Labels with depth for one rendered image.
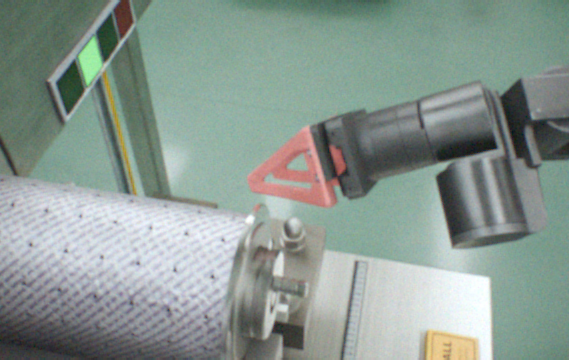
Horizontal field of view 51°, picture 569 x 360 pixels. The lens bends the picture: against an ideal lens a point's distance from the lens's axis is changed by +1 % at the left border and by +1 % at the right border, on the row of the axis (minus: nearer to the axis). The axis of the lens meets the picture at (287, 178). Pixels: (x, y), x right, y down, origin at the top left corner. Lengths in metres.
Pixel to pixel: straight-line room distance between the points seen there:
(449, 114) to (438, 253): 1.69
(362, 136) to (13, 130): 0.44
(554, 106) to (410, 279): 0.52
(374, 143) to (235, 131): 2.06
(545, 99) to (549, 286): 1.72
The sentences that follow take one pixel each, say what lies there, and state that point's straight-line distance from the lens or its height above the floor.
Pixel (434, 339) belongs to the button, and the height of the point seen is 0.92.
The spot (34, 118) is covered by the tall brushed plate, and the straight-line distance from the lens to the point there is 0.81.
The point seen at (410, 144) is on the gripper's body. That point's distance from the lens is 0.48.
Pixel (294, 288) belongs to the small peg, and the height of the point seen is 1.28.
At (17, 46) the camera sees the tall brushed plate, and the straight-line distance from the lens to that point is 0.77.
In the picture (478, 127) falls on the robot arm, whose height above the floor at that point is 1.38.
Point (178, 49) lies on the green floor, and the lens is 3.04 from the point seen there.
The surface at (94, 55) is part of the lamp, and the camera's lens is 0.91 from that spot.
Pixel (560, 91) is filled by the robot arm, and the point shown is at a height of 1.39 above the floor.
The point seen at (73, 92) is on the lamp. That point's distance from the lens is 0.86.
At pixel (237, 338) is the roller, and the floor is 1.26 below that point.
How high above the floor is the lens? 1.68
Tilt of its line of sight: 46 degrees down
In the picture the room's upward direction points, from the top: straight up
